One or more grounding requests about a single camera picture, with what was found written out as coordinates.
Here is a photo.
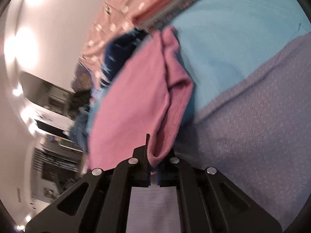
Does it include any pink small garment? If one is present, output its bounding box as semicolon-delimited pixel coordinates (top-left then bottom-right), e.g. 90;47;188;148
89;26;193;170

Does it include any black clothing pile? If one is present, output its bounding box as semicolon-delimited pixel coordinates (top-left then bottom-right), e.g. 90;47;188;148
67;90;91;120

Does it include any stack of folded clothes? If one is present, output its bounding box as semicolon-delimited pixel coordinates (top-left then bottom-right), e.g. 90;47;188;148
131;0;197;32

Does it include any dark blue fuzzy blanket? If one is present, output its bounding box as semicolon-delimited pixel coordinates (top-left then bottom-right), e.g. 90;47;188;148
69;110;89;154

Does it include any dark patterned headboard pillow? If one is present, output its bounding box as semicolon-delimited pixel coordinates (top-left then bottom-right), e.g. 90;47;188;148
71;60;96;93

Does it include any navy star print garment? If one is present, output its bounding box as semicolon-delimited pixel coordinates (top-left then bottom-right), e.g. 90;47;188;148
100;28;148;88

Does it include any blue grey patterned bedsheet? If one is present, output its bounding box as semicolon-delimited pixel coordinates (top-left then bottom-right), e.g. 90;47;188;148
85;0;311;233

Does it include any pink polka dot cloth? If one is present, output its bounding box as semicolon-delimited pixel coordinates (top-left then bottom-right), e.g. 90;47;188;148
79;0;151;88

